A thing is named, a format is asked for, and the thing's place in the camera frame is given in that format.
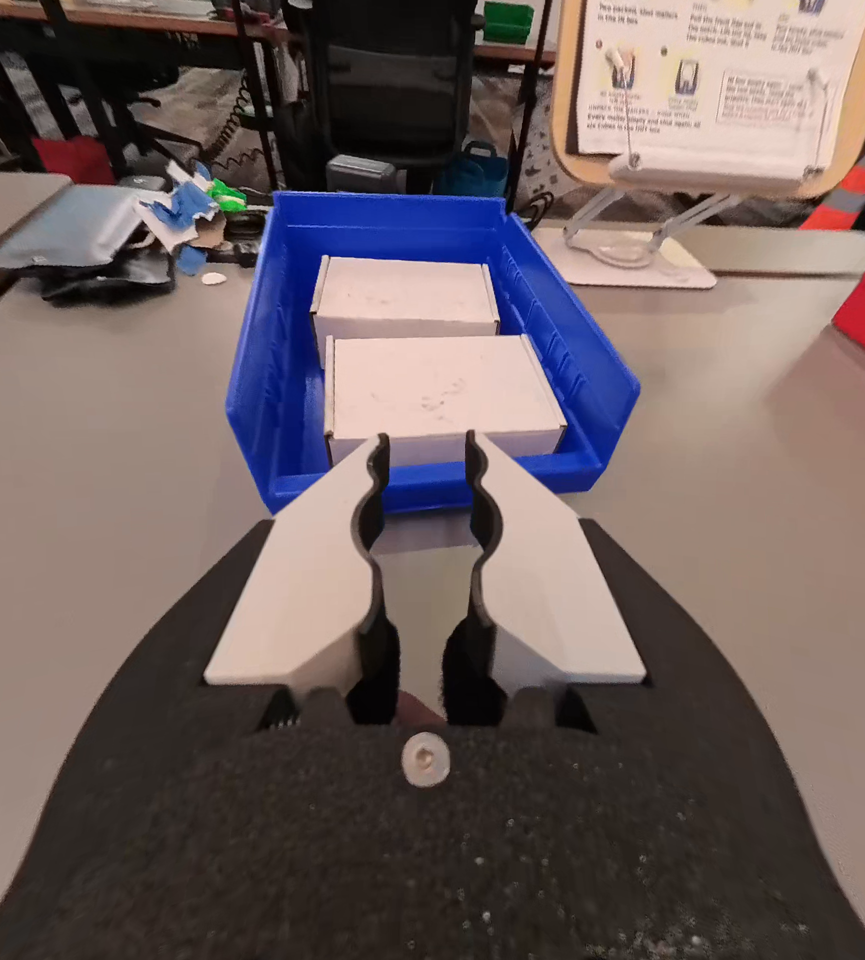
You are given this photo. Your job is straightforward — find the green container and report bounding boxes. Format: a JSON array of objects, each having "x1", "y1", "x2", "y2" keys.
[{"x1": 483, "y1": 0, "x2": 536, "y2": 45}]

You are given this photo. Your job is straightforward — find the printed instruction sheet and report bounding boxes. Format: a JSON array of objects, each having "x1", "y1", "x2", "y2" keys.
[{"x1": 576, "y1": 0, "x2": 865, "y2": 159}]

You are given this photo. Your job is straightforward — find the black coiled cable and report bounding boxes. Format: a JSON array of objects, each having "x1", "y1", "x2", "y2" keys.
[{"x1": 211, "y1": 71, "x2": 257, "y2": 172}]

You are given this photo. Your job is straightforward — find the grey storage box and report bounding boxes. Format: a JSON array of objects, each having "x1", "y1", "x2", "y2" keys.
[{"x1": 325, "y1": 153, "x2": 400, "y2": 195}]

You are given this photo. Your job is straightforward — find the wooden document stand white base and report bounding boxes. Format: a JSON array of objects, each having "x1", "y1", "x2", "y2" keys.
[{"x1": 533, "y1": 0, "x2": 865, "y2": 291}]

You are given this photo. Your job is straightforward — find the black pouch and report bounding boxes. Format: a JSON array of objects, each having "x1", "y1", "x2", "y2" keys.
[{"x1": 41, "y1": 243, "x2": 179, "y2": 305}]

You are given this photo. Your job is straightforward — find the red bag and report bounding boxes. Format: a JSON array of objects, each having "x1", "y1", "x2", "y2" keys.
[{"x1": 31, "y1": 135, "x2": 117, "y2": 186}]

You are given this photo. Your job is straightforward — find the white cardboard box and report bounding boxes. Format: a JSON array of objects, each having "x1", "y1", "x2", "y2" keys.
[
  {"x1": 323, "y1": 334, "x2": 569, "y2": 470},
  {"x1": 310, "y1": 255, "x2": 501, "y2": 369}
]

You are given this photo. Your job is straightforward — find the blue plastic bin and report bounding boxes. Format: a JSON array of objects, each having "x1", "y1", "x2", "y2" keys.
[{"x1": 224, "y1": 189, "x2": 641, "y2": 517}]

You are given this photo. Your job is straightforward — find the small black device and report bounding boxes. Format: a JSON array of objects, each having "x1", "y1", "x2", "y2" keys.
[{"x1": 224, "y1": 212, "x2": 267, "y2": 267}]

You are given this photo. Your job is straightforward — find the crumpled blue tape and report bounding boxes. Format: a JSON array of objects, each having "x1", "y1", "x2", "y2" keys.
[{"x1": 138, "y1": 180, "x2": 216, "y2": 275}]

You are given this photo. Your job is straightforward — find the wooden workbench with black legs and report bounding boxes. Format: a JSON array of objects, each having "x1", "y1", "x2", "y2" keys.
[{"x1": 0, "y1": 0, "x2": 557, "y2": 215}]

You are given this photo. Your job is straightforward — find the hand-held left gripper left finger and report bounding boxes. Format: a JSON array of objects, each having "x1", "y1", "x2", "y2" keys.
[{"x1": 203, "y1": 432, "x2": 402, "y2": 699}]

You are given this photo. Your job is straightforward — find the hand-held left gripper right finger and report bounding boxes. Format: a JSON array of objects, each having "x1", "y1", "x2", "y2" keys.
[{"x1": 464, "y1": 430, "x2": 648, "y2": 697}]

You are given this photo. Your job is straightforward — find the blue bag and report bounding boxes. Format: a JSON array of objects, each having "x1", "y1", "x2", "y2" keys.
[{"x1": 432, "y1": 141, "x2": 510, "y2": 198}]

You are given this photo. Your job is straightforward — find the silver plastic pouch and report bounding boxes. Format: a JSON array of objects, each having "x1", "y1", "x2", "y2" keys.
[{"x1": 0, "y1": 183, "x2": 160, "y2": 270}]

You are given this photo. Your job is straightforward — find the black office chair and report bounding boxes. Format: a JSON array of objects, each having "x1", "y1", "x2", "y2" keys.
[{"x1": 301, "y1": 0, "x2": 479, "y2": 196}]

